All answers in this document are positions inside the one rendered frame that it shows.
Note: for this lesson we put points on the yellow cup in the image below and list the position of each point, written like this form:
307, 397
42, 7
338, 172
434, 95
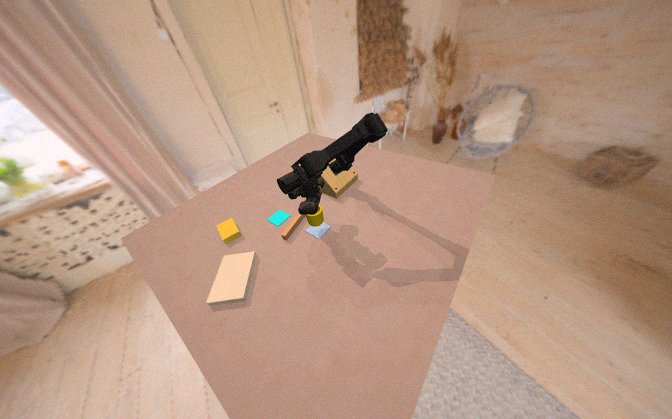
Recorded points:
316, 219

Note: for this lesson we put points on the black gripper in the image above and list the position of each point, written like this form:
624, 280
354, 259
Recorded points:
312, 194

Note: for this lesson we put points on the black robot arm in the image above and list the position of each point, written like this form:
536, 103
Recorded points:
368, 130

